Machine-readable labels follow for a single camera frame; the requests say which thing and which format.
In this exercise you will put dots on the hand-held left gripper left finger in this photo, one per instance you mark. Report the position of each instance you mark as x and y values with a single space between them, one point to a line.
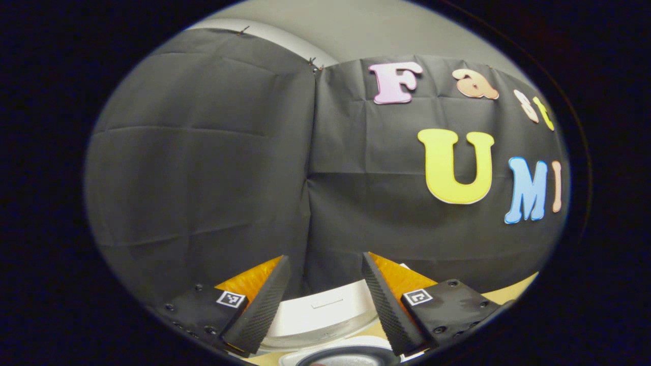
259 312

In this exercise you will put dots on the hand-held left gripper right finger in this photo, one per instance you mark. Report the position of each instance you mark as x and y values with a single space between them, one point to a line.
386 315

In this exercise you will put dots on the white rice cooker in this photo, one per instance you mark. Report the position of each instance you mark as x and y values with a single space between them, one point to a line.
325 315

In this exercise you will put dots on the black backdrop cloth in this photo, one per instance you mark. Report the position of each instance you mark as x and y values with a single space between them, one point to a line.
203 178

